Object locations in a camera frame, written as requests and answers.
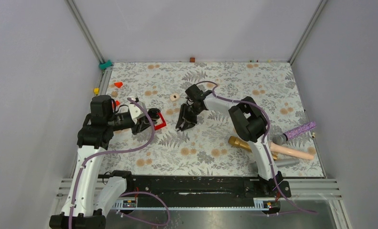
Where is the grey microphone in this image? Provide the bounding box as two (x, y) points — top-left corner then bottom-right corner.
(248, 158), (300, 174)

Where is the pink microphone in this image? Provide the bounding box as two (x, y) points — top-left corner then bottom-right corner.
(268, 142), (314, 160)

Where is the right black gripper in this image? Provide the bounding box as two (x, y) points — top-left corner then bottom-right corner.
(176, 103), (204, 132)

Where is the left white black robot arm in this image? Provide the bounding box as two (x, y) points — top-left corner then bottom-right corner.
(49, 95), (160, 229)

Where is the purple glitter microphone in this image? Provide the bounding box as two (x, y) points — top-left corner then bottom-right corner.
(272, 121), (316, 146)

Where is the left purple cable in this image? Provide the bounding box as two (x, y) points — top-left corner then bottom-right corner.
(68, 97), (171, 229)

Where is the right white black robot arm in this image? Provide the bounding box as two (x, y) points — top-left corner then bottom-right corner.
(176, 84), (291, 199)

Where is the red box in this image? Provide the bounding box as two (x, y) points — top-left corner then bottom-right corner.
(154, 112), (167, 131)

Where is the black earbud case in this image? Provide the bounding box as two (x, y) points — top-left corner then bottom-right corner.
(147, 108), (160, 120)

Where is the teal block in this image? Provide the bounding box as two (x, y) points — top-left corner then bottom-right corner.
(98, 60), (113, 70)

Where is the floral table mat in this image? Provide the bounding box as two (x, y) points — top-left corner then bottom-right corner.
(100, 62), (308, 176)

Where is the red triangular block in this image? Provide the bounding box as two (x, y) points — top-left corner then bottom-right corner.
(114, 82), (123, 88)

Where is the pink earbud charging case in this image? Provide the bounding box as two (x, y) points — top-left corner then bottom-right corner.
(169, 93), (180, 102)

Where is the gold microphone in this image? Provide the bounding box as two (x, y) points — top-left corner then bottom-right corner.
(228, 136), (278, 161)

